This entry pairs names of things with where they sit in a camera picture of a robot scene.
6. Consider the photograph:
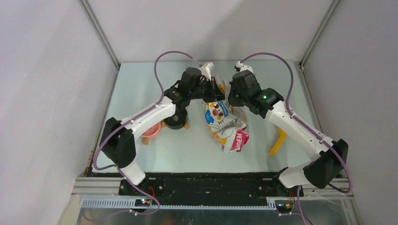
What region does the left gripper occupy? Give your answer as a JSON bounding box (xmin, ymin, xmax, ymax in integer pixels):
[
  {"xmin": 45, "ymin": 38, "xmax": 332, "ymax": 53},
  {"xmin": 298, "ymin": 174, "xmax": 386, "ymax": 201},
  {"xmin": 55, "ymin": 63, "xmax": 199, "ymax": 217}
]
[{"xmin": 189, "ymin": 77, "xmax": 227, "ymax": 103}]

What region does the cat food bag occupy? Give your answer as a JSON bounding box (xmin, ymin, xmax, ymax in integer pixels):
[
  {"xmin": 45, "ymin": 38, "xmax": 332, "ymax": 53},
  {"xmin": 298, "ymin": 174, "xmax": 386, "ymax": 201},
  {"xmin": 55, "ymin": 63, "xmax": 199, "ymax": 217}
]
[{"xmin": 204, "ymin": 77, "xmax": 249, "ymax": 153}]

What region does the yellow plastic scoop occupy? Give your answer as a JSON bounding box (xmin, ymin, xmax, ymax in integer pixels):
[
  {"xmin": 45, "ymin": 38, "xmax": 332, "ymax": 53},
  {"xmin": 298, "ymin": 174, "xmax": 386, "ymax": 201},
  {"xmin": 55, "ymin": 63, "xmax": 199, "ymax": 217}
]
[{"xmin": 269, "ymin": 128, "xmax": 287, "ymax": 157}]

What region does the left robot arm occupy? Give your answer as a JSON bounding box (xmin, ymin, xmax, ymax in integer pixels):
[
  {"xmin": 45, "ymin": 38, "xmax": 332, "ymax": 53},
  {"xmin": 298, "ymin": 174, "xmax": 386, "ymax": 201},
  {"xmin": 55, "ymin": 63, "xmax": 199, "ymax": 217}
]
[{"xmin": 94, "ymin": 63, "xmax": 225, "ymax": 195}]

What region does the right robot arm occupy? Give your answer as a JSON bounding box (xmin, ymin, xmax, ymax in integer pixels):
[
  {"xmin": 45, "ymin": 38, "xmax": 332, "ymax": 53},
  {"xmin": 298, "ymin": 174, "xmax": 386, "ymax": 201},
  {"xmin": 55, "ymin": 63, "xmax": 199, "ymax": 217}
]
[{"xmin": 229, "ymin": 70, "xmax": 349, "ymax": 196}]

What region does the black pet bowl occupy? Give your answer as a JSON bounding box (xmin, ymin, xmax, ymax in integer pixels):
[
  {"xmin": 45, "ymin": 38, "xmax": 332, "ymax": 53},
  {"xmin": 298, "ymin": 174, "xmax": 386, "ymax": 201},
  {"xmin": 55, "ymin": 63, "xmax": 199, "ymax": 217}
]
[{"xmin": 163, "ymin": 109, "xmax": 188, "ymax": 130}]

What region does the pink cat bowl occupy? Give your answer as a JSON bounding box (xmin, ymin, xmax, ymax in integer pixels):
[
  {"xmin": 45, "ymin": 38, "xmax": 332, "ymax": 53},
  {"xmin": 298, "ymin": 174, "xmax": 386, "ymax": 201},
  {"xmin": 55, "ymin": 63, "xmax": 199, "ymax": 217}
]
[{"xmin": 141, "ymin": 122, "xmax": 162, "ymax": 140}]

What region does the wooden bowl stand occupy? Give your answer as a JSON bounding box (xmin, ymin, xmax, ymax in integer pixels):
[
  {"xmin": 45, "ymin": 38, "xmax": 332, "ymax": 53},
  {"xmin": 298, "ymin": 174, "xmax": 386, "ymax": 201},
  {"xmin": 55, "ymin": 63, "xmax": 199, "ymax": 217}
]
[{"xmin": 141, "ymin": 121, "xmax": 190, "ymax": 145}]

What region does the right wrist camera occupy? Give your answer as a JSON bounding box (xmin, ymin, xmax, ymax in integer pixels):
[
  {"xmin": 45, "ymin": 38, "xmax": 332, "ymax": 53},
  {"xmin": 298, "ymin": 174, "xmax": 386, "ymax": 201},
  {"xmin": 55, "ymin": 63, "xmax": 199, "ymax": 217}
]
[{"xmin": 234, "ymin": 61, "xmax": 253, "ymax": 73}]

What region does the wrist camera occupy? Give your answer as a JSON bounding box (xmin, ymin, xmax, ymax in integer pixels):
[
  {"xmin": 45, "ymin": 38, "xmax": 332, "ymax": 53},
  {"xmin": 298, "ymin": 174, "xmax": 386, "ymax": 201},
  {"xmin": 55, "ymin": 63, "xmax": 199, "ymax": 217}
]
[
  {"xmin": 199, "ymin": 62, "xmax": 214, "ymax": 80},
  {"xmin": 234, "ymin": 61, "xmax": 253, "ymax": 73}
]

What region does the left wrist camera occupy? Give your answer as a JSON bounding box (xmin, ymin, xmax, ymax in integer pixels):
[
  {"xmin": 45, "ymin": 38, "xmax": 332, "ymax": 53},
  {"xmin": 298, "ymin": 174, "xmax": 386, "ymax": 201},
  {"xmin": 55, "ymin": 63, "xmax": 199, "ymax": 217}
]
[{"xmin": 199, "ymin": 62, "xmax": 214, "ymax": 80}]

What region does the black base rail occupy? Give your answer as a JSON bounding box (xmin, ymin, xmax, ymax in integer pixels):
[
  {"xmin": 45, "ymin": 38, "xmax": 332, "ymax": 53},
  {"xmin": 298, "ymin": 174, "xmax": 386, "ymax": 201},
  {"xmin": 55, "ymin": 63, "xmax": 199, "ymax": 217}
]
[{"xmin": 138, "ymin": 172, "xmax": 303, "ymax": 197}]

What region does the aluminium frame rail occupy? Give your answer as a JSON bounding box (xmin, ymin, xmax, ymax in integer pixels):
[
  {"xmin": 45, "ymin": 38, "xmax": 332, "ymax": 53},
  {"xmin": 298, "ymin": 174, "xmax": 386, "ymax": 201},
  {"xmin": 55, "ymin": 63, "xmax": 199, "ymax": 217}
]
[{"xmin": 71, "ymin": 177, "xmax": 355, "ymax": 212}]

